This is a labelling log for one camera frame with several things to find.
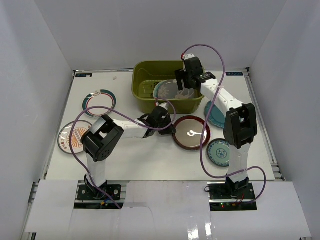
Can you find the grey reindeer plate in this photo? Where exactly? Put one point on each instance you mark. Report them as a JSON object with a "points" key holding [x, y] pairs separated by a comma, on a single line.
{"points": [[169, 90]]}

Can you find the orange sunburst plate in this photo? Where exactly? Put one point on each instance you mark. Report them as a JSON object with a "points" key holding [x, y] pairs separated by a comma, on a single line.
{"points": [[63, 140]]}

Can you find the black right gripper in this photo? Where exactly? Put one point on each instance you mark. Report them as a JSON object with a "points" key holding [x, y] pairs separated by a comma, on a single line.
{"points": [[181, 75]]}

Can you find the small blue white plate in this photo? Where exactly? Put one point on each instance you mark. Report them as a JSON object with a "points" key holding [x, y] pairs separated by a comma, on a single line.
{"points": [[218, 152]]}

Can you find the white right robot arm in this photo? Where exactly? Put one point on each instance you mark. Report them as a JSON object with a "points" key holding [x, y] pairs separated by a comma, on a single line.
{"points": [[240, 125]]}

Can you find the olive green plastic bin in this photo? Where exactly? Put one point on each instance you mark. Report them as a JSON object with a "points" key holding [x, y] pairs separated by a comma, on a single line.
{"points": [[147, 74]]}

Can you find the left blue table label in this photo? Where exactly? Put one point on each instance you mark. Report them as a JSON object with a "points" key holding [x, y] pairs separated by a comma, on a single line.
{"points": [[83, 75]]}

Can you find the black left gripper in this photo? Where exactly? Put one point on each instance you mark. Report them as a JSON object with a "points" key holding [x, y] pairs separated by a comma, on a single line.
{"points": [[163, 122]]}

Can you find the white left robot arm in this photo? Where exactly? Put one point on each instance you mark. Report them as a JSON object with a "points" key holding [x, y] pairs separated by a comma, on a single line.
{"points": [[103, 136]]}

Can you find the red teal floral plate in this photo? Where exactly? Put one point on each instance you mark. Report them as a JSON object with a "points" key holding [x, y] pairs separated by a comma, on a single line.
{"points": [[155, 91]]}

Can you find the teal scalloped plate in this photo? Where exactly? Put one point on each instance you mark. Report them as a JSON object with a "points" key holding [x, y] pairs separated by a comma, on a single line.
{"points": [[216, 117]]}

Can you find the right blue table label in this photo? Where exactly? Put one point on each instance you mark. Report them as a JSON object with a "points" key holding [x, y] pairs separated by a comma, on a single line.
{"points": [[234, 73]]}

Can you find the dark red rimmed plate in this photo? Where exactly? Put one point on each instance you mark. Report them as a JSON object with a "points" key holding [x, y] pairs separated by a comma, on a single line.
{"points": [[188, 132]]}

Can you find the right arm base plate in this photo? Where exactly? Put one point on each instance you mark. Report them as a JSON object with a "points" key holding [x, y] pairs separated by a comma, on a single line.
{"points": [[220, 200]]}

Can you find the blue table label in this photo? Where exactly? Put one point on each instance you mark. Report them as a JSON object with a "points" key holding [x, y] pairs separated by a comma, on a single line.
{"points": [[234, 73], [83, 75]]}

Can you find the white plate teal rim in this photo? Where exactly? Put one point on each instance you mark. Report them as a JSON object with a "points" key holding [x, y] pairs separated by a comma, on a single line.
{"points": [[102, 97]]}

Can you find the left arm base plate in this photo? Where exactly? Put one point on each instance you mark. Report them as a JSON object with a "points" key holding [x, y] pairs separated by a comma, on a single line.
{"points": [[86, 199]]}

